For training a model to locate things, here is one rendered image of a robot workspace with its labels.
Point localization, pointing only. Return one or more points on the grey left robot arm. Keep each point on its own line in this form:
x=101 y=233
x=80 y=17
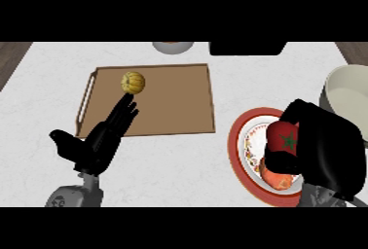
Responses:
x=77 y=193

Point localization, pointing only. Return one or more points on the small yellow pumpkin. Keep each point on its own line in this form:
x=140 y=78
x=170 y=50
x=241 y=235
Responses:
x=132 y=82

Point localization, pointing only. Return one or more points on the pale white bowl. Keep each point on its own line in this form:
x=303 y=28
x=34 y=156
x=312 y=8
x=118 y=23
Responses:
x=347 y=97

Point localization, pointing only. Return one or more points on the black appliance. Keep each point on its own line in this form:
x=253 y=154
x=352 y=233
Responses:
x=247 y=48

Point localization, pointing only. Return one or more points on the red rimmed white plate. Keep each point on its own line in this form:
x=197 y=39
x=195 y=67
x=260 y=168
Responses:
x=239 y=152

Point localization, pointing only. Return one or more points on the brown wooden tray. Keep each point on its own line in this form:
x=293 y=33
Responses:
x=152 y=100

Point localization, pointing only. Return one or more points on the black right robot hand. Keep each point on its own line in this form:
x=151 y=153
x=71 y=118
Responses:
x=330 y=146

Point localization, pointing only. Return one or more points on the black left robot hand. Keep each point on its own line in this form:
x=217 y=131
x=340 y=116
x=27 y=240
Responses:
x=102 y=139

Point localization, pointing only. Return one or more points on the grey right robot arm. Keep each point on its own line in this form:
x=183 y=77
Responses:
x=319 y=197

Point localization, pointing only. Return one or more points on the orange vegetable piece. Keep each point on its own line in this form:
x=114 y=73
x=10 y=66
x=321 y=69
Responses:
x=278 y=180

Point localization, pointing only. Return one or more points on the grey round bowl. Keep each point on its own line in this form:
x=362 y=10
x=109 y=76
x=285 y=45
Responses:
x=171 y=48

